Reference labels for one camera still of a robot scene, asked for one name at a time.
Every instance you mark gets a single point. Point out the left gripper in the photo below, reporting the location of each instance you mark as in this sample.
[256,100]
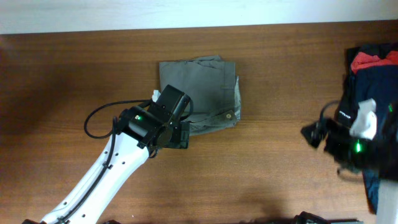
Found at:
[180,134]

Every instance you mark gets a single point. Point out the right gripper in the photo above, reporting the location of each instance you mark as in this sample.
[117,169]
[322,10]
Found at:
[338,135]

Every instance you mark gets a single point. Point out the grey shorts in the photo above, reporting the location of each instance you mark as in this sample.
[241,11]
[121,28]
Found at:
[213,86]

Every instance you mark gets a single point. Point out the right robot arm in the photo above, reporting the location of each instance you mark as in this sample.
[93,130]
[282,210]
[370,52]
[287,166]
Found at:
[387,205]

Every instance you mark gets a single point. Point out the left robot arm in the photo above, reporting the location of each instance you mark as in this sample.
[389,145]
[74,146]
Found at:
[137,135]

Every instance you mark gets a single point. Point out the dark blue garment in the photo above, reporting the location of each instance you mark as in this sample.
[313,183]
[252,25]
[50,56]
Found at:
[380,84]

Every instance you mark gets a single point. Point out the red garment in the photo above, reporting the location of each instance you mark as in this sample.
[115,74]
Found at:
[363,61]

